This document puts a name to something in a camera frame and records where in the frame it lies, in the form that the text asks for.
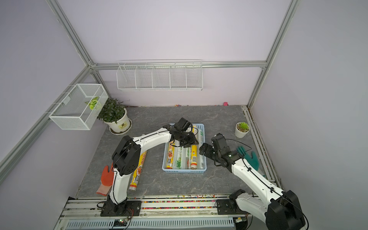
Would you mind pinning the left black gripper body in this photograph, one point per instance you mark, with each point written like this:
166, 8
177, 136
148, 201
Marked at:
187, 140

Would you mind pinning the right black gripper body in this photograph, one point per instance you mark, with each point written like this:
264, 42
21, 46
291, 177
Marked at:
210, 153

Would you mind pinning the white green wrap roll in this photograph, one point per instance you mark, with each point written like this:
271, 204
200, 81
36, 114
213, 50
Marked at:
201, 140
178, 158

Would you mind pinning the white wrap roll red label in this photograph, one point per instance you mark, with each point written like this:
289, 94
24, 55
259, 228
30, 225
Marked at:
186, 152

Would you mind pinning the yellow plastic wrap roll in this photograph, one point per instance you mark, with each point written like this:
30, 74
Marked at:
169, 155

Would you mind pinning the light blue plastic basket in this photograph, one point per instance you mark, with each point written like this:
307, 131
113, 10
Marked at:
176, 143

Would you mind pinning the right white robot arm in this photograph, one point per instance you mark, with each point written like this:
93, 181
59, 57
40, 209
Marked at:
278, 209

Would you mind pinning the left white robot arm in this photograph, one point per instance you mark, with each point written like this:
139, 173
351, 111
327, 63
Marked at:
127, 154

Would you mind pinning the small succulent in white pot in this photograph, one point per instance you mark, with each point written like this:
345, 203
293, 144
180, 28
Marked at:
241, 129

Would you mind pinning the green rubber glove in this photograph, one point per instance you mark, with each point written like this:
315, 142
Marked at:
250, 156

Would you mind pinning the white plant pot with saucer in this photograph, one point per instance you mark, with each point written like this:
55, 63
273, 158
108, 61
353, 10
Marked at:
122, 126

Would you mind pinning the green leafy plant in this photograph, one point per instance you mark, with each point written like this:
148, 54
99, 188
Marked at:
112, 111

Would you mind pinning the orange rubber glove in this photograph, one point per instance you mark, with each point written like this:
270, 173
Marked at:
107, 179

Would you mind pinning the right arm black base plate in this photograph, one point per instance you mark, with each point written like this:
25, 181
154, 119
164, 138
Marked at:
228, 207

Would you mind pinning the white wire wall shelf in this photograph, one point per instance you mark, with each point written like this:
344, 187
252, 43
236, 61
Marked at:
160, 75

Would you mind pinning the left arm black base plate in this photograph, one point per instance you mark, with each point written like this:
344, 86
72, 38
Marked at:
127, 209

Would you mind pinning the white wire box basket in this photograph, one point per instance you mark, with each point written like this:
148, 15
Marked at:
79, 109

